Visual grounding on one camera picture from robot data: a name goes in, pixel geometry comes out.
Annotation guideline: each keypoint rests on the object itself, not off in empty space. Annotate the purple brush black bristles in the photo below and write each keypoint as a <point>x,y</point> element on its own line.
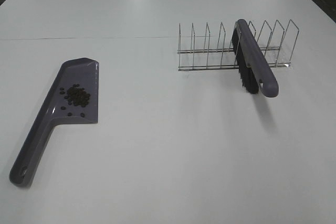
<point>255,73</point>

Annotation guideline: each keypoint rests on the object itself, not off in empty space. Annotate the pile of coffee beans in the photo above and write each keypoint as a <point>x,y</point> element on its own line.
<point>75,101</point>

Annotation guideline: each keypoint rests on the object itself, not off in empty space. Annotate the purple plastic dustpan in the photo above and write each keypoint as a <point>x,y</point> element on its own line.
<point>84,71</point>

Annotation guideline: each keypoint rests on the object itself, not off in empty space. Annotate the metal wire dish rack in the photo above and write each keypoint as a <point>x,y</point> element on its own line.
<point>212,51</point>

